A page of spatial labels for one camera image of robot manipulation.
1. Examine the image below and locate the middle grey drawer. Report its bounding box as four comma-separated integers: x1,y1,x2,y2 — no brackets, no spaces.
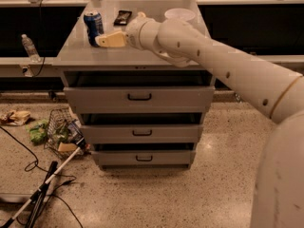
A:
81,124,202,143

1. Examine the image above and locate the white and black grabber stick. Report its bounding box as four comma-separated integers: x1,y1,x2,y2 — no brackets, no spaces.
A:
0,138,85,228

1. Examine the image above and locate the grey drawer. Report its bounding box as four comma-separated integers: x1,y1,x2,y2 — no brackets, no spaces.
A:
91,150,196,166
81,124,202,143
64,86,214,114

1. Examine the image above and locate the white bowl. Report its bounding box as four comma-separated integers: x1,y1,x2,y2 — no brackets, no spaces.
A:
164,8,196,22

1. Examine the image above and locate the clear plastic water bottle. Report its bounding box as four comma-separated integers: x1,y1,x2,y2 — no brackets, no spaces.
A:
21,34,41,63

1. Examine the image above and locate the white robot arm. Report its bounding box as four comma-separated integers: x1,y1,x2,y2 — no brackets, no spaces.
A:
95,12,304,228

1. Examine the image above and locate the black snack packet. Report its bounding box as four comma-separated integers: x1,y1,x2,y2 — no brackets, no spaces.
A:
114,10,132,26

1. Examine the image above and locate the black stick on floor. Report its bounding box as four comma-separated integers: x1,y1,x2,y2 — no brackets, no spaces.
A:
25,161,58,228

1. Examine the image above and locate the black floor cable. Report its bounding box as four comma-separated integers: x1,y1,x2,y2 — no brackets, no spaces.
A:
0,125,85,228

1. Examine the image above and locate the orange fruit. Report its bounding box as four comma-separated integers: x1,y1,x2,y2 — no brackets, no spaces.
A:
137,11,146,17

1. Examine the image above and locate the bottom grey drawer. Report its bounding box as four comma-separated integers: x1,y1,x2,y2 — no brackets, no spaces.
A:
91,150,196,166

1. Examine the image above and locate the grey drawer cabinet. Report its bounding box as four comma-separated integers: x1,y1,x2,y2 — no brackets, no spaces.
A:
52,0,223,171

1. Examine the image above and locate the top grey drawer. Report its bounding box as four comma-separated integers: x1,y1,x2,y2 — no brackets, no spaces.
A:
64,86,214,114

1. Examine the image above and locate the black hanging cable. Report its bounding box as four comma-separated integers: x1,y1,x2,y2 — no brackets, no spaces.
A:
33,0,52,78

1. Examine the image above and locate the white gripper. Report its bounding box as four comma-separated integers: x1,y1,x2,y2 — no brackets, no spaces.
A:
95,15,161,51

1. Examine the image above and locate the brown crumpled snack bag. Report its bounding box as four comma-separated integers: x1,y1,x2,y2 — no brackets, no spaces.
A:
0,110,30,125

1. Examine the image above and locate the wire mesh basket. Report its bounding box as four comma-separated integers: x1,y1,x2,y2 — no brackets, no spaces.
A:
44,107,86,159

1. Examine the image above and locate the blue pepsi can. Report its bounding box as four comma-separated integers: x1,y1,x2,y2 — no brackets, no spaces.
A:
84,10,104,47

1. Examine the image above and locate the green chip bag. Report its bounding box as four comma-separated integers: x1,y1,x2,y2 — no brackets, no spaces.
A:
27,120,48,145

